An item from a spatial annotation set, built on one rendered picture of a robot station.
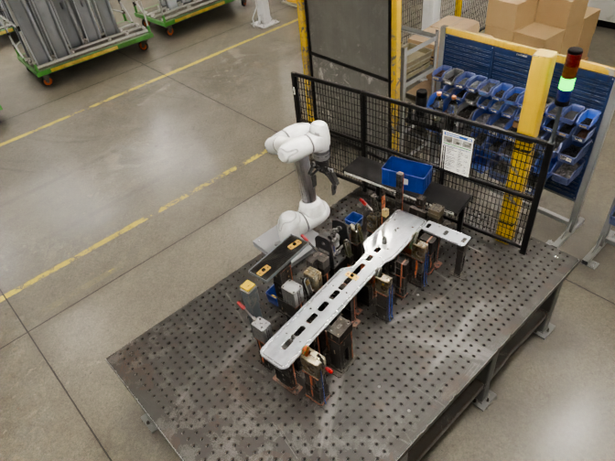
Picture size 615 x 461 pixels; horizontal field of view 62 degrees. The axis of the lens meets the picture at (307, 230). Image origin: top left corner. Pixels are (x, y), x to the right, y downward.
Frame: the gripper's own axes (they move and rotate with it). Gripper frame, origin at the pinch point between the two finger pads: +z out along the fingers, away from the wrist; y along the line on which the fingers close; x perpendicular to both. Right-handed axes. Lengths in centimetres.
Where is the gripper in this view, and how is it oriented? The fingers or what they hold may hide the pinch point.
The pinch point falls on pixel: (324, 188)
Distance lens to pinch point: 287.0
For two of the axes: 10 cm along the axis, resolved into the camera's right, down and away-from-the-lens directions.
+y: 7.7, 3.7, -5.2
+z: 0.9, 7.4, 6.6
